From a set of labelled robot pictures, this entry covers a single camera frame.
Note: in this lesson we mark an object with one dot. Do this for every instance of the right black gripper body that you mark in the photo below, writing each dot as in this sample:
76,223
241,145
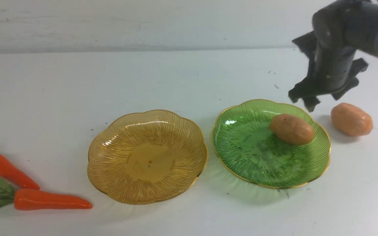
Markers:
328,67

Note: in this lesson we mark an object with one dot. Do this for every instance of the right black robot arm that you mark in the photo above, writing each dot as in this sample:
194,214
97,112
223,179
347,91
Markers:
340,29

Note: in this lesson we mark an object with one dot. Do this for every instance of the green ribbed plastic plate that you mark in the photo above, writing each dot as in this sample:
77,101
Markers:
245,145

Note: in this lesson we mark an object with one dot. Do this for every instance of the wrinkled tan toy potato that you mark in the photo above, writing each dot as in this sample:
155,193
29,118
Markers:
292,129

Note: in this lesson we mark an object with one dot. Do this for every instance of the amber ribbed plastic plate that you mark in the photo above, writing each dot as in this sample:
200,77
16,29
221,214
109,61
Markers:
147,157

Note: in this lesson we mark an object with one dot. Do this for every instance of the orange toy carrot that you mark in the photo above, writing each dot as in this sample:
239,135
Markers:
25,199
16,176

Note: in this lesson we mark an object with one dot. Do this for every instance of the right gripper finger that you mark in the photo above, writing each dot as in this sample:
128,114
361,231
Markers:
350,83
305,90

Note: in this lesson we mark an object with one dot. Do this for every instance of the smooth tan toy potato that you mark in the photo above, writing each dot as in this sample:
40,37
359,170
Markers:
351,120

